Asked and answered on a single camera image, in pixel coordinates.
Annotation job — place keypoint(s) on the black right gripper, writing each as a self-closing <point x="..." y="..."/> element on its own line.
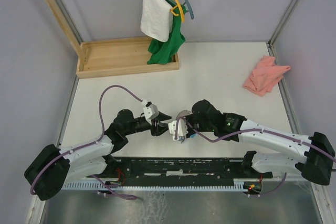
<point x="190" y="132"/>

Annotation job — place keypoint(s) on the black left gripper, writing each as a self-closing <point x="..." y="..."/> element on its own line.
<point x="160" y="127"/>

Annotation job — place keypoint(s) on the key with blue tag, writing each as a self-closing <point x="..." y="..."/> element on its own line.
<point x="182" y="139"/>

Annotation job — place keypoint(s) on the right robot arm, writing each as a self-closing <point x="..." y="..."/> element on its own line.
<point x="312" y="157"/>

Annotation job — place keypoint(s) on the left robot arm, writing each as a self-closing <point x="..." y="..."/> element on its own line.
<point x="55" y="167"/>

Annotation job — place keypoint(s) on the green garment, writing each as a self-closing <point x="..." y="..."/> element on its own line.
<point x="162" y="52"/>

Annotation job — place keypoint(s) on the pink cloth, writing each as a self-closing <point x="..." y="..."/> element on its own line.
<point x="265" y="76"/>

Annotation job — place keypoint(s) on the wooden tray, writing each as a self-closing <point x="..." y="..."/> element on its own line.
<point x="118" y="57"/>

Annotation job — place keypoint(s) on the white towel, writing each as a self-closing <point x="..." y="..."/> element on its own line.
<point x="156" y="20"/>

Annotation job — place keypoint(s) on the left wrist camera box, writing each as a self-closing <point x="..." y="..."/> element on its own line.
<point x="150" y="110"/>

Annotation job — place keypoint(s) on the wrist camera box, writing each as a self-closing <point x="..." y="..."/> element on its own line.
<point x="150" y="110"/>
<point x="178" y="130"/>

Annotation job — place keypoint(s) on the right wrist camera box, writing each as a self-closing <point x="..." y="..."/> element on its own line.
<point x="178" y="130"/>

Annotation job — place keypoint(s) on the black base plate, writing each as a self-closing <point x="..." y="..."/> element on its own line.
<point x="178" y="172"/>

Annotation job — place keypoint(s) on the wooden rack post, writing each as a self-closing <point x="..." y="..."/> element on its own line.
<point x="61" y="15"/>

